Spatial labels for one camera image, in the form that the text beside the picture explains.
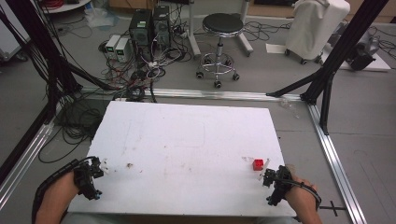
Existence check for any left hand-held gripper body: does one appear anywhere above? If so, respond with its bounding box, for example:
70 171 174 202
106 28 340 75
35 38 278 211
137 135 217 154
73 156 105 201

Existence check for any black frame post with cables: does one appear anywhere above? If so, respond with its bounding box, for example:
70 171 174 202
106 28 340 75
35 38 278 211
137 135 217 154
0 0 125 185

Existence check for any black frame post with braces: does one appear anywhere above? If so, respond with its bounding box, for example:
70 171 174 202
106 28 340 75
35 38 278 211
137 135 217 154
266 0 390 136

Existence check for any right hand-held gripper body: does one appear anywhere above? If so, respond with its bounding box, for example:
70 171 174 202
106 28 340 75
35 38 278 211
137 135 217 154
262 165 294 207

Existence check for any person's right hand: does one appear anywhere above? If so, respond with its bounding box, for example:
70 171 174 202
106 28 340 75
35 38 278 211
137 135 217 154
283 174 319 209

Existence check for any round white table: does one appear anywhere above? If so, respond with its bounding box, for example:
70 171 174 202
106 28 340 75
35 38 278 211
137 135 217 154
39 0 92 14

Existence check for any white bench power supply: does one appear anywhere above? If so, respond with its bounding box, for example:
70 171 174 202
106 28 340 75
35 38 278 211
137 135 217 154
105 34 121 60
114 37 131 63

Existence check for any white table leg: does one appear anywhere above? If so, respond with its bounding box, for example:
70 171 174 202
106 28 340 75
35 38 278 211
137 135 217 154
238 0 255 58
187 0 203 60

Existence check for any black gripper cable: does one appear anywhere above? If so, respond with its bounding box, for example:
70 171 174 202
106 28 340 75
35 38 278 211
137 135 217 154
31 156 96 224
289 178 322 211

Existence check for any black device on white board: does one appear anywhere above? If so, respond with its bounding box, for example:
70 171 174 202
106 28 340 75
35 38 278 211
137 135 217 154
321 29 392 73

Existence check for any white covered cart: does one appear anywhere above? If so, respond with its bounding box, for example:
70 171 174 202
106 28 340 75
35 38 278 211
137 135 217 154
284 0 351 65

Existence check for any tangle of floor cables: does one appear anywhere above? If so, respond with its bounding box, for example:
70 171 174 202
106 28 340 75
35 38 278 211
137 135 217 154
37 12 200 164

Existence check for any white paper sheet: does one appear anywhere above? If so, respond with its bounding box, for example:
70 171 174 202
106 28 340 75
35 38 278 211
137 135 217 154
264 43 288 55

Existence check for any person's left hand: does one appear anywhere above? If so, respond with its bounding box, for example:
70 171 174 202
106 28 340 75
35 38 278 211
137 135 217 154
52 171 84 208

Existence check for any aluminium floor rail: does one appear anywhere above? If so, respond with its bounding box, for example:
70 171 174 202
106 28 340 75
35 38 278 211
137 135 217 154
305 103 369 224
0 119 57 210
78 86 304 103

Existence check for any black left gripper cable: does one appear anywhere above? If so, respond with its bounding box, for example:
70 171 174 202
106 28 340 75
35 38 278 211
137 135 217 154
31 156 96 224

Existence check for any black computer tower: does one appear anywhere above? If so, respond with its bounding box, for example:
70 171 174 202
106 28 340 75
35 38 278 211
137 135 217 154
151 5 172 50
128 8 154 63

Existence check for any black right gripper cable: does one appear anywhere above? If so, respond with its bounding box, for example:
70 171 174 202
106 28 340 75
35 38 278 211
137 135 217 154
289 178 322 211

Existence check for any clear plastic bag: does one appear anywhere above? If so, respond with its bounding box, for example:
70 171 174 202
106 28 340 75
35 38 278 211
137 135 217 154
84 7 120 30

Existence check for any black round stool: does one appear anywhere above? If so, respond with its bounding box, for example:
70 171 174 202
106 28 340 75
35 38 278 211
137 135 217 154
195 12 246 90

